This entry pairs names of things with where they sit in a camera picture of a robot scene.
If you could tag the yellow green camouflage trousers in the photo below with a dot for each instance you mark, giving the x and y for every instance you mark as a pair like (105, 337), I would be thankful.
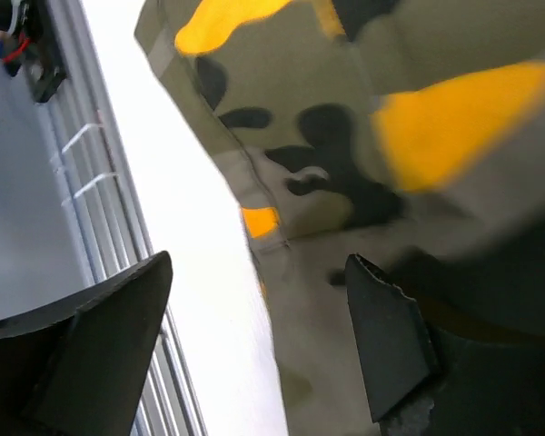
(411, 133)

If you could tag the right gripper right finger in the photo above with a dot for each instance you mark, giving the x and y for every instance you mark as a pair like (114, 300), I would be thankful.
(430, 370)

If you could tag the aluminium rail frame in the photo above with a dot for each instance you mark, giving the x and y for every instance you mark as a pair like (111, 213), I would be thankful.
(101, 206)

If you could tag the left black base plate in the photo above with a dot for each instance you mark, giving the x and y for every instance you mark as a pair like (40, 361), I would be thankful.
(28, 43)

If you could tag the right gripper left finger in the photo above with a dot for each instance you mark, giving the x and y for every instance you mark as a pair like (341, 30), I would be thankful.
(78, 366)

